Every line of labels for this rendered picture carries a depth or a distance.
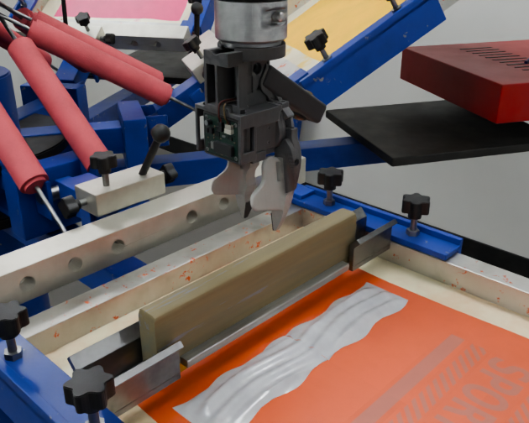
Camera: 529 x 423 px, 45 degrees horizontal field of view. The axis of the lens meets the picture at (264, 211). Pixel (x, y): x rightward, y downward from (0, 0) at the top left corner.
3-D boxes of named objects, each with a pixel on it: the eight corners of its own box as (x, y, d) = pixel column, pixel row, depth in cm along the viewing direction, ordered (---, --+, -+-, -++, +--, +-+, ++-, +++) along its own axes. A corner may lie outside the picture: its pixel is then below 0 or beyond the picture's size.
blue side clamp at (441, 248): (458, 279, 96) (463, 237, 93) (441, 291, 92) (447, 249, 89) (306, 219, 114) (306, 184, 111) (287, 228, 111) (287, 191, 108)
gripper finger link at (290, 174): (264, 190, 72) (254, 116, 70) (274, 186, 73) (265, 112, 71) (295, 195, 69) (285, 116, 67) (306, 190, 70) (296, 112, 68)
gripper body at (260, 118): (195, 154, 70) (190, 44, 65) (250, 138, 75) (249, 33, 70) (243, 172, 65) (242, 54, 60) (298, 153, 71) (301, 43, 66)
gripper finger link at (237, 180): (200, 216, 75) (207, 148, 71) (236, 202, 79) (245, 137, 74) (217, 229, 74) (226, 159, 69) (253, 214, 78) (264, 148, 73)
